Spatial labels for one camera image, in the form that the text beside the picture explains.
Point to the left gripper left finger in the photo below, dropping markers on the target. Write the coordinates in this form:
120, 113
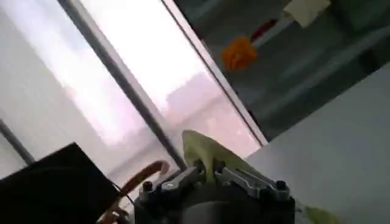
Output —
179, 181

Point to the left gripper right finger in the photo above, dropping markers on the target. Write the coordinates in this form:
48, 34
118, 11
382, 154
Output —
246, 181

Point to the green t-shirt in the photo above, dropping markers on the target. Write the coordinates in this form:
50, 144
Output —
210, 152

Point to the brown wooden chair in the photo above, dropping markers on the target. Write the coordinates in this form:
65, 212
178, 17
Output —
143, 175

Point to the grey metal shelf with cloths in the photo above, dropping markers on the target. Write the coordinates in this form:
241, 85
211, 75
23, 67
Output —
298, 70

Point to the black monitor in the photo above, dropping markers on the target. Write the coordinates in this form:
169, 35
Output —
55, 188

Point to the grey window frame post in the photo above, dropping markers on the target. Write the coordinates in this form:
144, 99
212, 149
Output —
122, 79

